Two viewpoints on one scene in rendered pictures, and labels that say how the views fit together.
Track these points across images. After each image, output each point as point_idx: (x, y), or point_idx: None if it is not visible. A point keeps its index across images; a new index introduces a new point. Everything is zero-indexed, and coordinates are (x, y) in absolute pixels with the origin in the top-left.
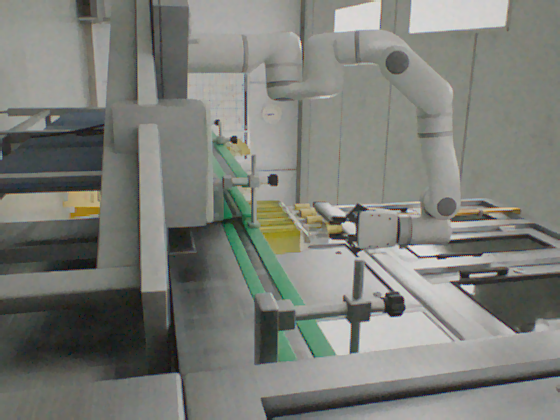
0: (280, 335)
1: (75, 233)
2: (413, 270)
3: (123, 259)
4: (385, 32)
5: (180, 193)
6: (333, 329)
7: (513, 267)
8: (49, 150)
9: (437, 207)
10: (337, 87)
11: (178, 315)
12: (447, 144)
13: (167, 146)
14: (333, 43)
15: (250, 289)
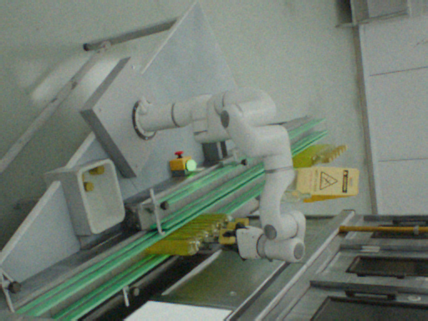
0: (43, 297)
1: None
2: (308, 281)
3: None
4: (244, 89)
5: (76, 216)
6: (165, 309)
7: (416, 294)
8: None
9: (264, 231)
10: (221, 135)
11: (26, 279)
12: (277, 179)
13: (66, 192)
14: (213, 103)
15: (79, 273)
